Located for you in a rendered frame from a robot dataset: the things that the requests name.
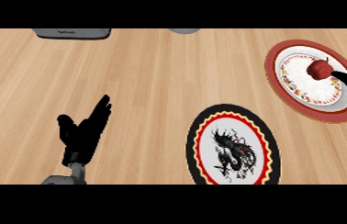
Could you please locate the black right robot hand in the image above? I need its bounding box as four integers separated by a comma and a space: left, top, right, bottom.
331, 70, 347, 82

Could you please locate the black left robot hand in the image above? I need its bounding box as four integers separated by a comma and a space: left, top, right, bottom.
56, 94, 112, 168

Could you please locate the red bell pepper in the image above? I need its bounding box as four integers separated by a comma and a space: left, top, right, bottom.
306, 57, 335, 81

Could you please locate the red rimmed white plate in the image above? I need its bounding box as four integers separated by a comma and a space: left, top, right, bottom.
263, 39, 347, 124

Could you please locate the black rimmed dragon plate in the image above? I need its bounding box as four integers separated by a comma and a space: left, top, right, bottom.
185, 103, 282, 185

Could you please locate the grey flat appliance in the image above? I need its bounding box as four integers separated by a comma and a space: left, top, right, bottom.
31, 28, 112, 40

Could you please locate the grey round object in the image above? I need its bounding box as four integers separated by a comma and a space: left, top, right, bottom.
168, 28, 202, 35

